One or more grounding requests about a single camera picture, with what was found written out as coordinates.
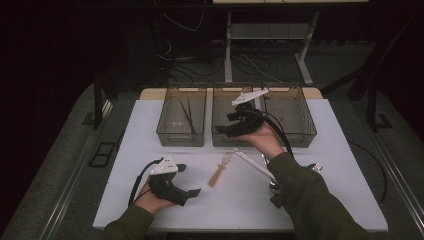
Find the white metal desk frame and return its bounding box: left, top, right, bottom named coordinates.
left=212, top=0, right=369, bottom=86

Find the metal floor rail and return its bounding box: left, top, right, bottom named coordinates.
left=39, top=99, right=114, bottom=240
left=363, top=129, right=424, bottom=228

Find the left hand-held gripper cable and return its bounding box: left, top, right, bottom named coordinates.
left=127, top=158, right=165, bottom=208

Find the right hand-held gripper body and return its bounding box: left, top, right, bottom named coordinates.
left=229, top=87, right=270, bottom=138

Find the person's left hand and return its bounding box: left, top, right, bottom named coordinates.
left=132, top=177, right=177, bottom=216

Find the right hand-held gripper cable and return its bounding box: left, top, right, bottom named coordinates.
left=248, top=108, right=295, bottom=158

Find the person's right hand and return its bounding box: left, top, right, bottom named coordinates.
left=234, top=121, right=286, bottom=162

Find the thin black floor cable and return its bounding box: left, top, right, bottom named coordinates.
left=348, top=141, right=389, bottom=205

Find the hand-held gripper cable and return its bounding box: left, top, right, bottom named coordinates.
left=127, top=158, right=165, bottom=208
left=248, top=108, right=295, bottom=158

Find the black metal stand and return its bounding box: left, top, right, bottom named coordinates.
left=82, top=71, right=105, bottom=131
left=365, top=83, right=394, bottom=133

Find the tangle of black cables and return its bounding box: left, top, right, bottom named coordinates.
left=156, top=36, right=291, bottom=85

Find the white hanging cable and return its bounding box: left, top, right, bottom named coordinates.
left=162, top=0, right=205, bottom=34

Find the smoky clear plastic bin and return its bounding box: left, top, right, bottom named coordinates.
left=155, top=84, right=208, bottom=148
left=259, top=83, right=318, bottom=148
left=210, top=83, right=264, bottom=148

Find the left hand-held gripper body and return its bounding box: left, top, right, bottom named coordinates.
left=147, top=154, right=191, bottom=208

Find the white chopstick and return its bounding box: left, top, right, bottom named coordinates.
left=234, top=149, right=278, bottom=184
left=232, top=147, right=276, bottom=181

